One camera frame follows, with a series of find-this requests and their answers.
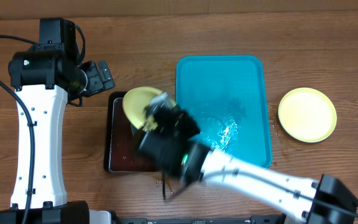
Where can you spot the black rectangular tray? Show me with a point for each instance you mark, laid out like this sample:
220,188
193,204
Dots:
119,155

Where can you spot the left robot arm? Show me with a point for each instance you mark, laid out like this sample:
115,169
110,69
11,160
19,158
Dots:
45,82

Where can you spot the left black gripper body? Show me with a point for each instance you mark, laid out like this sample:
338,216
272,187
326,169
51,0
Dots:
95,83

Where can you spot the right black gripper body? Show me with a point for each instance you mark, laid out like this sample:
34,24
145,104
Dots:
162,116

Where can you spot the yellow plate top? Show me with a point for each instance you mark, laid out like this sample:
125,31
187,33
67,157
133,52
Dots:
135,104

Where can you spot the yellow plate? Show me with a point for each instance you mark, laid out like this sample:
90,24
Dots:
135,104
307,115

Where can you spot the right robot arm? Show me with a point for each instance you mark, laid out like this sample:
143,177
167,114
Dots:
302,200

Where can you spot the teal plastic tray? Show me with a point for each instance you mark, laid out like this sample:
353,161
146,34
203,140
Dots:
226,96

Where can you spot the black base frame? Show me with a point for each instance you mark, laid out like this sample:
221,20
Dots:
255,219

